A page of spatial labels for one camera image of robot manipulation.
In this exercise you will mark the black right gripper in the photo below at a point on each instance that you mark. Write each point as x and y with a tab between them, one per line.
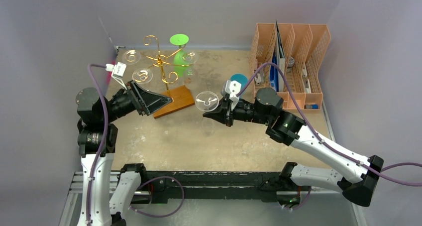
227	112

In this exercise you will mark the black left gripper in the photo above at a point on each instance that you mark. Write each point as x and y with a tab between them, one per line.
144	101

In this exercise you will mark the clear flute wine glass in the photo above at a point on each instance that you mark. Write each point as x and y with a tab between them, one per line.
142	76

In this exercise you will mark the blue plastic goblet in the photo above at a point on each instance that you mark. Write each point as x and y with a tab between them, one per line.
240	78

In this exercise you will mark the clear glass back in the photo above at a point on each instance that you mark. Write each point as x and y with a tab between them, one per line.
131	57

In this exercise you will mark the green plastic goblet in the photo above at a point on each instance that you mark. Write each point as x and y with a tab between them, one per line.
179	40

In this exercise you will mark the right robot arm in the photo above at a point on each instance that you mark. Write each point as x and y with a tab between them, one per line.
352	174

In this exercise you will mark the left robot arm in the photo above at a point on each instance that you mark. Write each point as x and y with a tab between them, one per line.
97	139

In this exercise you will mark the gold wine glass rack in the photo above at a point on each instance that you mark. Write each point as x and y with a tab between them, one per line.
181	96

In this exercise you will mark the blue folder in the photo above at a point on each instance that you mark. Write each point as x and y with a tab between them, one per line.
273	76

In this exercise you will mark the grey white folder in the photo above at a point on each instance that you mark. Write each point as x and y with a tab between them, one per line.
281	58

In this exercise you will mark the peach file organizer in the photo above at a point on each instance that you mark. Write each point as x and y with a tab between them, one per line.
307	45

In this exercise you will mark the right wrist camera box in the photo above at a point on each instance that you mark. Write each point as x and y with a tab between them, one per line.
232	88

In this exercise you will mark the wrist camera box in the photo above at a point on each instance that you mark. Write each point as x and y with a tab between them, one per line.
232	88
117	72

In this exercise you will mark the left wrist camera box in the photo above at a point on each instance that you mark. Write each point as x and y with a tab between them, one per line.
117	72

